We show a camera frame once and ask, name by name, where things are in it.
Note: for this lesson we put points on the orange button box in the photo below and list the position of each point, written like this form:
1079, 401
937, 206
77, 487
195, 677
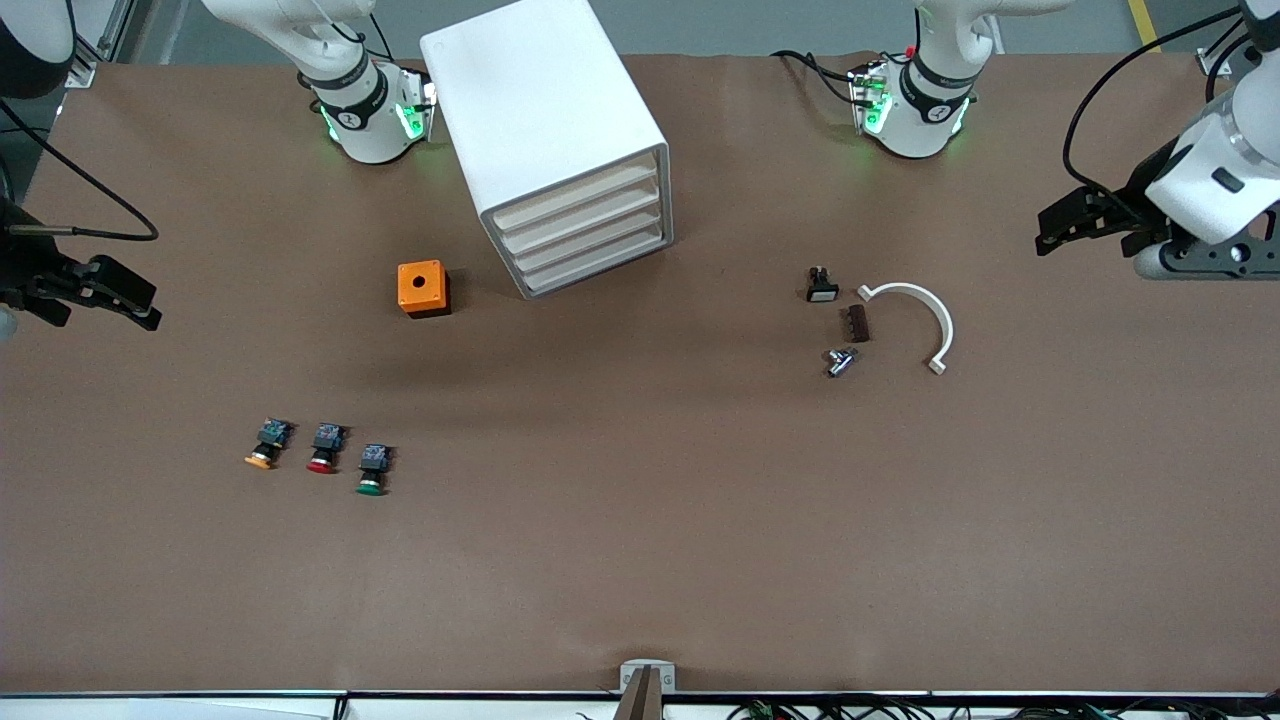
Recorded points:
410, 290

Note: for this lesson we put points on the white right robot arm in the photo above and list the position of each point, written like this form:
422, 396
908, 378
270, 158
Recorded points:
365, 130

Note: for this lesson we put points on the green push button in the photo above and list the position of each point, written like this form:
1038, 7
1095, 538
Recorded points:
374, 458

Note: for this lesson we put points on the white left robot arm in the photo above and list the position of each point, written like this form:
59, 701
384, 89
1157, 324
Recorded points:
920, 120

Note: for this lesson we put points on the silver metal switch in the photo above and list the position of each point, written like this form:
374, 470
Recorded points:
838, 363

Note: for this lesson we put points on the yellow push button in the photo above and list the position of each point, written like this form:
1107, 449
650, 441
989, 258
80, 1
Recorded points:
272, 435

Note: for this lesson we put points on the white table edge rail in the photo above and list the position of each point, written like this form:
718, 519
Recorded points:
200, 708

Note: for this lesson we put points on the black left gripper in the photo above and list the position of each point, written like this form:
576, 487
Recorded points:
1143, 192

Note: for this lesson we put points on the brown terminal block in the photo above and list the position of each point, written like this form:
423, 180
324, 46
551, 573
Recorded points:
858, 324

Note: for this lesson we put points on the black white switch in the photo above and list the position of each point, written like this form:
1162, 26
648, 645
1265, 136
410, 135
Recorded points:
822, 292

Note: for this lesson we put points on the grey mount bracket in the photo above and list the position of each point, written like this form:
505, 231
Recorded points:
628, 678

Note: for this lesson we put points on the white curved plastic arc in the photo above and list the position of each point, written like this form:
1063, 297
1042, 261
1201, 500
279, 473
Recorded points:
944, 330

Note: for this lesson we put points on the red push button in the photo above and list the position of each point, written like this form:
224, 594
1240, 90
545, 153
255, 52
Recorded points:
327, 438

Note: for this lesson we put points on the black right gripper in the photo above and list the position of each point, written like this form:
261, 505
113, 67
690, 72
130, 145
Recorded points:
22, 268

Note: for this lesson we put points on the aluminium frame profile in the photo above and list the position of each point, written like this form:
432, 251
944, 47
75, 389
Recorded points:
1212, 62
85, 72

